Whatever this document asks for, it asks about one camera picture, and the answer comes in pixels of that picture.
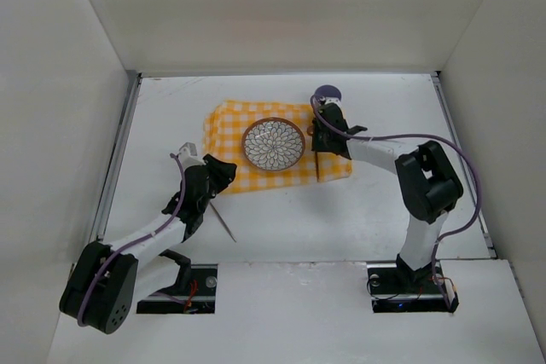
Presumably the copper coloured spoon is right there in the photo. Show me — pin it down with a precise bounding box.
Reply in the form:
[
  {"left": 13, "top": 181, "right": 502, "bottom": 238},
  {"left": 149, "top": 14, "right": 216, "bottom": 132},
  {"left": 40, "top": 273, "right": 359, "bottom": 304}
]
[{"left": 307, "top": 123, "right": 320, "bottom": 182}]

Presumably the silver metal fork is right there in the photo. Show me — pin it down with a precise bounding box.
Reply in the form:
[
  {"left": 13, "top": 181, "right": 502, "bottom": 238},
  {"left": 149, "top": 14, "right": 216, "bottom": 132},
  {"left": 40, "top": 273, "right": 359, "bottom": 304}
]
[{"left": 210, "top": 204, "right": 237, "bottom": 243}]

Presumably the lilac plastic cup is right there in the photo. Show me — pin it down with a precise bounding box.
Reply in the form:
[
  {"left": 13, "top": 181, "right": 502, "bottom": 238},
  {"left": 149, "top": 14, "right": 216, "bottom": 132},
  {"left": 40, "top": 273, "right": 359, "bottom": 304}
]
[{"left": 314, "top": 84, "right": 342, "bottom": 101}]

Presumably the yellow white checkered napkin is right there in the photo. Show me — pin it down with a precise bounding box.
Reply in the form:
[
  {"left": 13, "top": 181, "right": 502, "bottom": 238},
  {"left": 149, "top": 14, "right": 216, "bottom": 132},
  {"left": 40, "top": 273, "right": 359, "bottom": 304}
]
[{"left": 202, "top": 100, "right": 352, "bottom": 194}]

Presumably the floral patterned ceramic plate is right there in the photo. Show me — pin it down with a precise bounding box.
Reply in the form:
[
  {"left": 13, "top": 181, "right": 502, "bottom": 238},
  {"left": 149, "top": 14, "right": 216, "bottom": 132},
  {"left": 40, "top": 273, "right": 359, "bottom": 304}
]
[{"left": 241, "top": 117, "right": 305, "bottom": 172}]

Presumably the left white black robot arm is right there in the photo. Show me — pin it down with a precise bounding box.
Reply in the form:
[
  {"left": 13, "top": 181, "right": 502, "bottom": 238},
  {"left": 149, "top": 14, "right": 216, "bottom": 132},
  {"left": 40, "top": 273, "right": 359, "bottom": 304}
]
[{"left": 59, "top": 146, "right": 237, "bottom": 334}]

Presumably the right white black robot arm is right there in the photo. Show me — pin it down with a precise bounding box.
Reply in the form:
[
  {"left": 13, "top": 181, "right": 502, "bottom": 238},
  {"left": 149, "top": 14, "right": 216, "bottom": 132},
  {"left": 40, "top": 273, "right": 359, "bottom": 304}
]
[{"left": 311, "top": 97, "right": 463, "bottom": 283}]

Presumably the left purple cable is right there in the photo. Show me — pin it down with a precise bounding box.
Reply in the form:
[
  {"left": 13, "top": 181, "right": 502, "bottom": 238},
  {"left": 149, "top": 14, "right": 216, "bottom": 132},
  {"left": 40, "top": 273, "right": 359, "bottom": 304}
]
[{"left": 76, "top": 151, "right": 191, "bottom": 327}]

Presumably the purple cable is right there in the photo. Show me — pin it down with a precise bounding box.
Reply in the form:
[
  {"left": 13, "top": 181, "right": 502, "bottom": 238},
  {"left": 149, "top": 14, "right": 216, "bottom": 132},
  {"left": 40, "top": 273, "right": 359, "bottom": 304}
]
[
  {"left": 310, "top": 94, "right": 484, "bottom": 312},
  {"left": 76, "top": 151, "right": 191, "bottom": 327}
]

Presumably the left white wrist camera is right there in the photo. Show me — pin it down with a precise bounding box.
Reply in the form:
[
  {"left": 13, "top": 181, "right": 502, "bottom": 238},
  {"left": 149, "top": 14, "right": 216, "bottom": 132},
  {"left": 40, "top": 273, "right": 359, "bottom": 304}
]
[{"left": 177, "top": 142, "right": 205, "bottom": 169}]

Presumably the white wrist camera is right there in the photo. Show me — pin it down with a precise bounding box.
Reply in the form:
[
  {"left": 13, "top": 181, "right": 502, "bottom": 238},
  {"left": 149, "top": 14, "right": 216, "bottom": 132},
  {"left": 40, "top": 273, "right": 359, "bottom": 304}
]
[
  {"left": 318, "top": 96, "right": 341, "bottom": 107},
  {"left": 177, "top": 142, "right": 205, "bottom": 169}
]

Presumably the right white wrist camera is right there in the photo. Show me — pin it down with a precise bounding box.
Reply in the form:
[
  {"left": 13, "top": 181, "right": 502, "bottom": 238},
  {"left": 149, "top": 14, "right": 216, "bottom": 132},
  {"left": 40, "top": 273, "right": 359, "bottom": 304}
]
[{"left": 318, "top": 96, "right": 341, "bottom": 107}]

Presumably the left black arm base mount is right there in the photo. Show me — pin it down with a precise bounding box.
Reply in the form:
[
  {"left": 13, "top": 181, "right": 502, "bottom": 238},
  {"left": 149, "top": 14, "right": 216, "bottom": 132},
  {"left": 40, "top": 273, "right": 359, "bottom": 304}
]
[{"left": 131, "top": 250, "right": 218, "bottom": 315}]

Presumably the left aluminium table rail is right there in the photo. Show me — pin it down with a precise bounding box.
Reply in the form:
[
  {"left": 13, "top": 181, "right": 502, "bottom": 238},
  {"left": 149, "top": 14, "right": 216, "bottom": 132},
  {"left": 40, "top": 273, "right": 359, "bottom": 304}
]
[{"left": 84, "top": 70, "right": 142, "bottom": 246}]

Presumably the aluminium table rail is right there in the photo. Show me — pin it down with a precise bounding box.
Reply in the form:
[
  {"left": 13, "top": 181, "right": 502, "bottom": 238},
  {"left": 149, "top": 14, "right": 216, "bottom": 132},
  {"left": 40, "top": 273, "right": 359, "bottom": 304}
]
[
  {"left": 84, "top": 70, "right": 142, "bottom": 246},
  {"left": 431, "top": 71, "right": 498, "bottom": 259}
]

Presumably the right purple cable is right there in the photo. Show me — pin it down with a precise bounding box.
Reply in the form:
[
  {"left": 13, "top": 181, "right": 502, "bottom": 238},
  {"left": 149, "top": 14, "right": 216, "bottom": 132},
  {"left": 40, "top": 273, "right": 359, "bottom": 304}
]
[{"left": 310, "top": 94, "right": 484, "bottom": 312}]

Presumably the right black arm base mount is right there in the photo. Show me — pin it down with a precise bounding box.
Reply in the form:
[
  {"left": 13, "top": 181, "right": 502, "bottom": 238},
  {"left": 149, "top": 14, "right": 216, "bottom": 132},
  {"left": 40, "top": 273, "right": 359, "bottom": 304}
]
[{"left": 366, "top": 263, "right": 459, "bottom": 314}]

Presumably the right aluminium table rail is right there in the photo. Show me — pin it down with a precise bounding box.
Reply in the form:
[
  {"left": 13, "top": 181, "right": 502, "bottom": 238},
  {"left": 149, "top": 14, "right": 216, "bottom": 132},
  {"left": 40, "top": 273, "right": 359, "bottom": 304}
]
[{"left": 431, "top": 71, "right": 498, "bottom": 259}]

